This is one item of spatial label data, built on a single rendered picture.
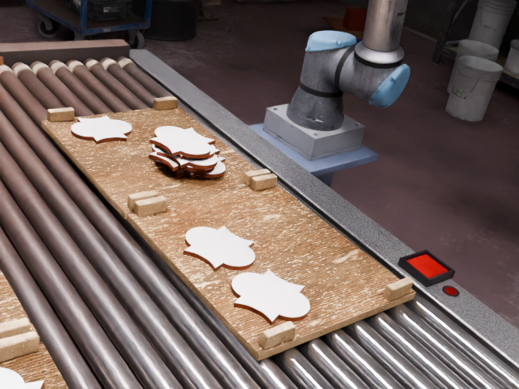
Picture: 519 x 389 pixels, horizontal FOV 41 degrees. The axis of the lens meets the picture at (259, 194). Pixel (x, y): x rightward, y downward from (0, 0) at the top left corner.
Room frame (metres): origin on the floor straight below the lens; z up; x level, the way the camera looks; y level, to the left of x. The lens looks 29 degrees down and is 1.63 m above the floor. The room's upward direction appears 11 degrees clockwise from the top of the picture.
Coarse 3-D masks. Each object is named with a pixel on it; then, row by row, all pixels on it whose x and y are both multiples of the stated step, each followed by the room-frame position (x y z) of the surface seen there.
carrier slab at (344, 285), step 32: (256, 192) 1.26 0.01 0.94; (160, 224) 1.07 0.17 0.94; (192, 224) 1.09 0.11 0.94; (224, 224) 1.11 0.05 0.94; (256, 224) 1.14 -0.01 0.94; (288, 224) 1.16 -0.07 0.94; (320, 224) 1.18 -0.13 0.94; (160, 256) 0.99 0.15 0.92; (256, 256) 1.03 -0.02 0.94; (288, 256) 1.05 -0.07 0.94; (320, 256) 1.07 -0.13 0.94; (352, 256) 1.09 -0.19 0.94; (192, 288) 0.92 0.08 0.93; (224, 288) 0.92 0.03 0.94; (320, 288) 0.97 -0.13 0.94; (352, 288) 0.99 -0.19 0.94; (384, 288) 1.01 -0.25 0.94; (224, 320) 0.85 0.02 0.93; (256, 320) 0.86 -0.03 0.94; (320, 320) 0.89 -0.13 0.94; (352, 320) 0.91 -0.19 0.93; (256, 352) 0.79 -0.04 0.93
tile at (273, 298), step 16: (272, 272) 0.98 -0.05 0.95; (240, 288) 0.92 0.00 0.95; (256, 288) 0.93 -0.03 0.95; (272, 288) 0.93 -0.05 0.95; (288, 288) 0.94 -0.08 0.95; (240, 304) 0.88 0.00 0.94; (256, 304) 0.88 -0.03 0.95; (272, 304) 0.89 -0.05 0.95; (288, 304) 0.90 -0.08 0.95; (304, 304) 0.91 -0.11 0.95; (272, 320) 0.85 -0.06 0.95; (288, 320) 0.87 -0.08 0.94
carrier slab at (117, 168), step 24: (48, 120) 1.40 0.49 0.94; (72, 120) 1.42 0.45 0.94; (144, 120) 1.50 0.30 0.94; (168, 120) 1.52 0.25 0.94; (192, 120) 1.55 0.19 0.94; (72, 144) 1.31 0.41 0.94; (96, 144) 1.33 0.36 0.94; (120, 144) 1.35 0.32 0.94; (144, 144) 1.38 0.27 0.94; (216, 144) 1.45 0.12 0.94; (96, 168) 1.23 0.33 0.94; (120, 168) 1.25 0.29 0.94; (144, 168) 1.27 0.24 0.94; (240, 168) 1.35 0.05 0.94; (120, 192) 1.16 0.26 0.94; (168, 192) 1.19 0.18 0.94; (192, 192) 1.21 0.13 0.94; (216, 192) 1.23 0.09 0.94
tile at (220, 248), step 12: (192, 228) 1.06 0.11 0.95; (204, 228) 1.07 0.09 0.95; (192, 240) 1.03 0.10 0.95; (204, 240) 1.03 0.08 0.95; (216, 240) 1.04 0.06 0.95; (228, 240) 1.05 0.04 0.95; (240, 240) 1.06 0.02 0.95; (192, 252) 0.99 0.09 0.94; (204, 252) 1.00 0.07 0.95; (216, 252) 1.00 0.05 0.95; (228, 252) 1.01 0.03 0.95; (240, 252) 1.02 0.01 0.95; (252, 252) 1.02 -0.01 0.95; (216, 264) 0.97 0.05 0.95; (228, 264) 0.98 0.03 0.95; (240, 264) 0.98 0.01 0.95; (252, 264) 1.00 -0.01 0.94
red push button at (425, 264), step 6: (414, 258) 1.14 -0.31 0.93; (420, 258) 1.14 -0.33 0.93; (426, 258) 1.15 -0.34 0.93; (414, 264) 1.12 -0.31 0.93; (420, 264) 1.12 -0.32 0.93; (426, 264) 1.12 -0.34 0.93; (432, 264) 1.13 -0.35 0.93; (438, 264) 1.13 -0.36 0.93; (420, 270) 1.10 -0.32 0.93; (426, 270) 1.10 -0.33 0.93; (432, 270) 1.11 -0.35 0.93; (438, 270) 1.11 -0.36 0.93; (444, 270) 1.12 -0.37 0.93
